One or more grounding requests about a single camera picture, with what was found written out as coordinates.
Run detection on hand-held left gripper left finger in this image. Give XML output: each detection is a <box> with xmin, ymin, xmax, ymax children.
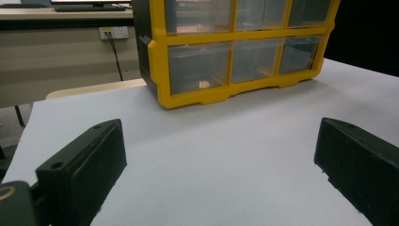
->
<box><xmin>35</xmin><ymin>118</ymin><xmax>128</xmax><ymax>226</ymax></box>

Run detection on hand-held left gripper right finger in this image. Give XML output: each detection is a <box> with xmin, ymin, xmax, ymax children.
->
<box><xmin>313</xmin><ymin>117</ymin><xmax>399</xmax><ymax>226</ymax></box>

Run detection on yellow and black organizer cabinet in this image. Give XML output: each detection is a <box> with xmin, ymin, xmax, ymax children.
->
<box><xmin>131</xmin><ymin>0</ymin><xmax>342</xmax><ymax>110</ymax></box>

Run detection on light wooden table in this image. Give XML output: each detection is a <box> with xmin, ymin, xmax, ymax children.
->
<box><xmin>45</xmin><ymin>77</ymin><xmax>149</xmax><ymax>101</ymax></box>

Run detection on black table leg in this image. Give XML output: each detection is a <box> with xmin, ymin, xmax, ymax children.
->
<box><xmin>13</xmin><ymin>105</ymin><xmax>26</xmax><ymax>128</ymax></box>

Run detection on white board sheet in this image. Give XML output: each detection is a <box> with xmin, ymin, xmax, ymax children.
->
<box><xmin>1</xmin><ymin>57</ymin><xmax>399</xmax><ymax>226</ymax></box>

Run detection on set of clear organizer drawers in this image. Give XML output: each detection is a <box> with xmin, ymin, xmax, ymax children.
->
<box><xmin>164</xmin><ymin>0</ymin><xmax>332</xmax><ymax>96</ymax></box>

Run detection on black keyboard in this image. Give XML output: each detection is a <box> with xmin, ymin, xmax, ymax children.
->
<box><xmin>53</xmin><ymin>4</ymin><xmax>127</xmax><ymax>13</ymax></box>

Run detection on black computer monitor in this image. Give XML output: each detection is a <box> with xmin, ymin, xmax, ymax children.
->
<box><xmin>50</xmin><ymin>0</ymin><xmax>133</xmax><ymax>8</ymax></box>

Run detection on black outlet cable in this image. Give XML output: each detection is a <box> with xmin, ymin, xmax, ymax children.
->
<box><xmin>104</xmin><ymin>31</ymin><xmax>124</xmax><ymax>82</ymax></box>

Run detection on white wall outlet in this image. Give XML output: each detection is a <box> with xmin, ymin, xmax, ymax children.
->
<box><xmin>99</xmin><ymin>25</ymin><xmax>130</xmax><ymax>41</ymax></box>

